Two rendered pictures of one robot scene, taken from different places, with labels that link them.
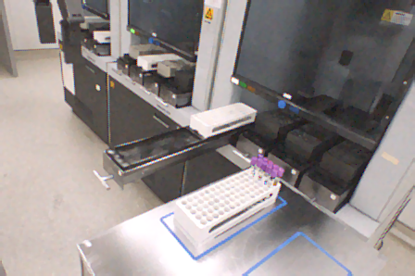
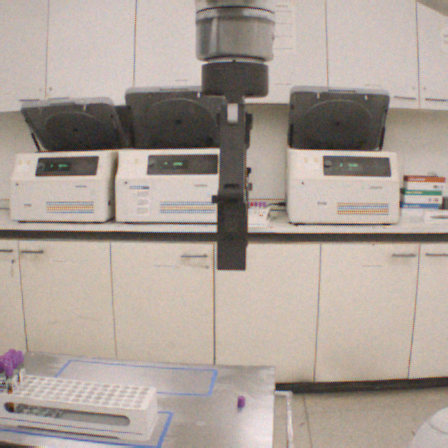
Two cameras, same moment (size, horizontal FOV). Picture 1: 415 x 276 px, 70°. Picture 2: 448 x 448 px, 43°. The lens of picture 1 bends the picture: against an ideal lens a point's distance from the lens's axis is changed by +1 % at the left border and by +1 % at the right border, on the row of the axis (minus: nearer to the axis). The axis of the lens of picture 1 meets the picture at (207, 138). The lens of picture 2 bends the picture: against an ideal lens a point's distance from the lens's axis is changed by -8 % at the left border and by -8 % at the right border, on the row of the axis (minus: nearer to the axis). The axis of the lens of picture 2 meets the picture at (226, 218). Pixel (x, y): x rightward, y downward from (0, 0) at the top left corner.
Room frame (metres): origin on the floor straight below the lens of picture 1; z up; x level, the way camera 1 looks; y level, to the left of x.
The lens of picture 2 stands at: (0.99, 0.82, 1.32)
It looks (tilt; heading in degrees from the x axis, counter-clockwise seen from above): 8 degrees down; 230
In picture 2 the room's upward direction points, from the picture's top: straight up
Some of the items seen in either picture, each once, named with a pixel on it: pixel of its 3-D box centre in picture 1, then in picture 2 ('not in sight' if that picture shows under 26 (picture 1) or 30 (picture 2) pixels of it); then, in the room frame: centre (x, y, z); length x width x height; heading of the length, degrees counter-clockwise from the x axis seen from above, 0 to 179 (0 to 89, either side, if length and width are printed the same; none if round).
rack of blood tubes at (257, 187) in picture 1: (230, 201); (73, 406); (0.60, -0.09, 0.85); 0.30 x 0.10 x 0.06; 135
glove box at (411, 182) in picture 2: not in sight; (425, 180); (-1.97, -0.97, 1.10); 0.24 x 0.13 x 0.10; 136
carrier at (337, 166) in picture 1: (337, 166); not in sight; (0.87, -0.46, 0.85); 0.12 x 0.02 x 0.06; 47
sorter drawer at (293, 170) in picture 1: (323, 144); not in sight; (1.14, -0.50, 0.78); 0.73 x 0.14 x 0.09; 138
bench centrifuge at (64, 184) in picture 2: not in sight; (73, 158); (-0.41, -2.19, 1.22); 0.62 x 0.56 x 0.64; 46
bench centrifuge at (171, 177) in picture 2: not in sight; (177, 151); (-0.85, -1.80, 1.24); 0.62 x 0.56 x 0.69; 48
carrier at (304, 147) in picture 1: (299, 144); not in sight; (0.97, -0.34, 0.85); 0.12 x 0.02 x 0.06; 47
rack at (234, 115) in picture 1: (224, 119); not in sight; (1.11, -0.06, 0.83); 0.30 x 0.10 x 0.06; 138
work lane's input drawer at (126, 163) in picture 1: (189, 142); not in sight; (0.98, 0.06, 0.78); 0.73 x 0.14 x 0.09; 138
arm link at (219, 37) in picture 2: not in sight; (235, 40); (0.56, 0.31, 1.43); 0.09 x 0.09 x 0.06
